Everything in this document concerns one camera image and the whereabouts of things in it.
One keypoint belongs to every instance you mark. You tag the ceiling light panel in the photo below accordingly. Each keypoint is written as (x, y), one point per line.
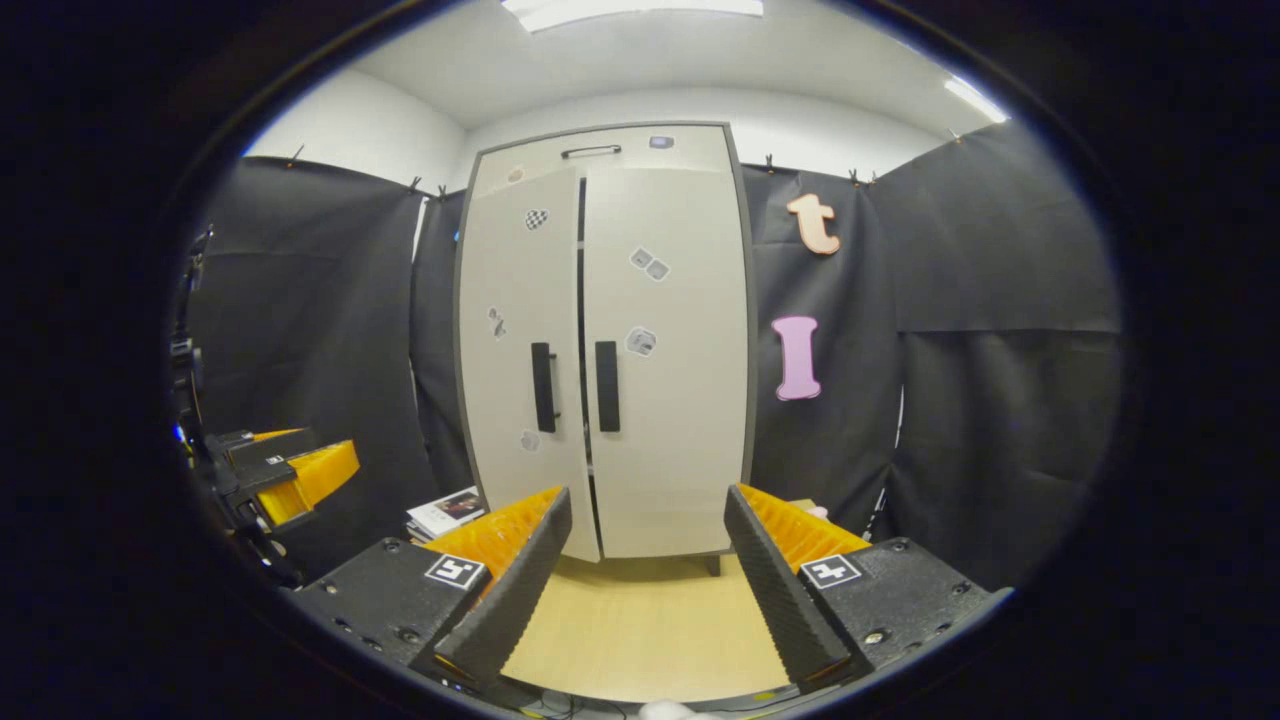
(975, 100)
(630, 10)

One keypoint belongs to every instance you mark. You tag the grey shoe cabinet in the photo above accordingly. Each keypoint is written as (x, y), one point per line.
(660, 450)

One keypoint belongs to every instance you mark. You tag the grey shoe cabinet door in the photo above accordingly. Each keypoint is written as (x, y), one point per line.
(680, 450)
(510, 380)

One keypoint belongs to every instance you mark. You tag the grey cabinet drawer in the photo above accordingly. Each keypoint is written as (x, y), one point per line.
(610, 175)

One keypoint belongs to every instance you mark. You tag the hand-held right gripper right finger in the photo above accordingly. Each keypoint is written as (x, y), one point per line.
(785, 600)

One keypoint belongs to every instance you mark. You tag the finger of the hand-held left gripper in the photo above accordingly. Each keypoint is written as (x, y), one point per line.
(270, 460)
(315, 475)

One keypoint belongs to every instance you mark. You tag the stack of magazines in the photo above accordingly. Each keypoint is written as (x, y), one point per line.
(445, 512)

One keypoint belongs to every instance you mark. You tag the black backdrop cloth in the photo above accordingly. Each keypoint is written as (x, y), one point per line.
(310, 320)
(1000, 420)

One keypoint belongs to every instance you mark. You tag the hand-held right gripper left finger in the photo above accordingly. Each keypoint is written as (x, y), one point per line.
(505, 600)

